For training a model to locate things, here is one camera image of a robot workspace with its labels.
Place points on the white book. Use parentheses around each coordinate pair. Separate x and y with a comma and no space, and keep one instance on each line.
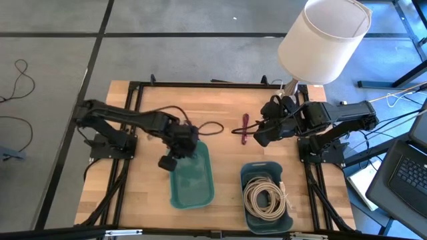
(362,185)

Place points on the black aluminium rig frame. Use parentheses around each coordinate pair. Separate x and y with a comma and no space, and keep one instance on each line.
(50,233)

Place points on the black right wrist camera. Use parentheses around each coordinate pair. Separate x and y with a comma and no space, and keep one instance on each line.
(275,108)

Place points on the black desk frame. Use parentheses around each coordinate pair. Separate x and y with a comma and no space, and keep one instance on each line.
(403,78)

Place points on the green plastic tray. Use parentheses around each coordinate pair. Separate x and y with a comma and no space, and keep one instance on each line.
(191,180)

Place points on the dark laptop screen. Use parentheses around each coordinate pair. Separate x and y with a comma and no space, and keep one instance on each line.
(419,128)

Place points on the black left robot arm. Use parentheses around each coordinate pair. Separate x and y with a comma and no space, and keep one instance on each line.
(133,116)

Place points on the teal plastic bin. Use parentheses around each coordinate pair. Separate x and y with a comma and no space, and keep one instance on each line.
(267,226)

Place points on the black table rail frame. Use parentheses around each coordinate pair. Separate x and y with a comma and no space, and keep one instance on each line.
(213,84)

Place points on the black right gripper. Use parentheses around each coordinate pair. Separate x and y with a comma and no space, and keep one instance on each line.
(280,130)

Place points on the white lamp shade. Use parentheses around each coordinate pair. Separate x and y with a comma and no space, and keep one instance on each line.
(320,43)

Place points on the dark grey open laptop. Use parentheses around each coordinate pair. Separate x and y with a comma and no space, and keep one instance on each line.
(400,186)

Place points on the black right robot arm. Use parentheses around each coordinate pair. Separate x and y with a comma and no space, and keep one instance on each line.
(343,115)

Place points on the beige lamp stem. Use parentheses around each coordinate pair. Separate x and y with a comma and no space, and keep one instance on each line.
(291,87)

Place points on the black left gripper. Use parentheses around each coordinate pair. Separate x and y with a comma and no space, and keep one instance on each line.
(183,141)

